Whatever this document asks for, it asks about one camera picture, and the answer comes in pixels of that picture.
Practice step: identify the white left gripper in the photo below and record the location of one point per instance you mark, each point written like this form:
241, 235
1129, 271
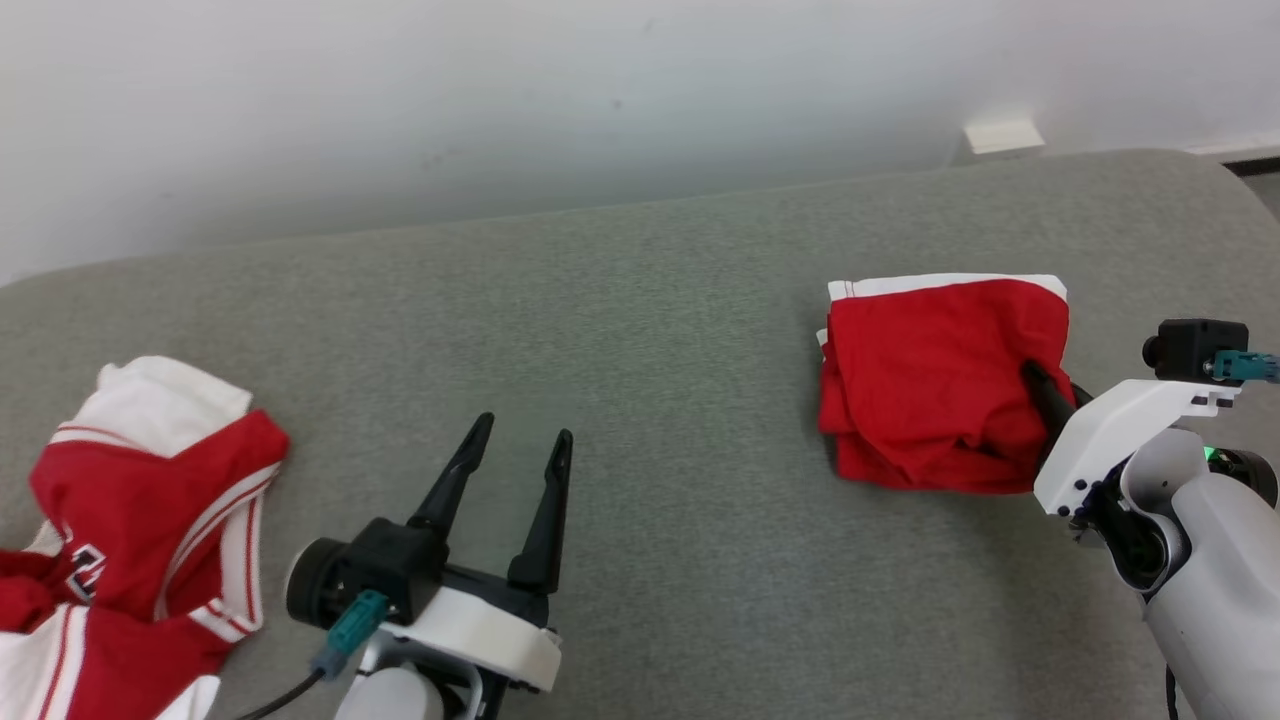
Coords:
480, 630

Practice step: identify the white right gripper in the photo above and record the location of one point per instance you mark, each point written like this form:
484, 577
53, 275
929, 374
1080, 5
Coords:
1110, 430

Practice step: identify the red shorts with white trim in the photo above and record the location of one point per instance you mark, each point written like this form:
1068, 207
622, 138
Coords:
930, 390

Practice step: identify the red white basketball jersey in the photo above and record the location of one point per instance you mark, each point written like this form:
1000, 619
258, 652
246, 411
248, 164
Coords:
130, 500

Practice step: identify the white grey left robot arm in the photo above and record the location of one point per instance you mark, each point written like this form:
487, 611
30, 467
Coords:
395, 700

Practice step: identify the white and black baseboard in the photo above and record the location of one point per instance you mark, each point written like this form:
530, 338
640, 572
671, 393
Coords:
1245, 155

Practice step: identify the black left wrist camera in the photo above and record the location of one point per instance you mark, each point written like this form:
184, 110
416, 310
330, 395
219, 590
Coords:
380, 560

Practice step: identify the white block at wall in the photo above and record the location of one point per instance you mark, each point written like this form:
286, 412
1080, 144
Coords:
1003, 137

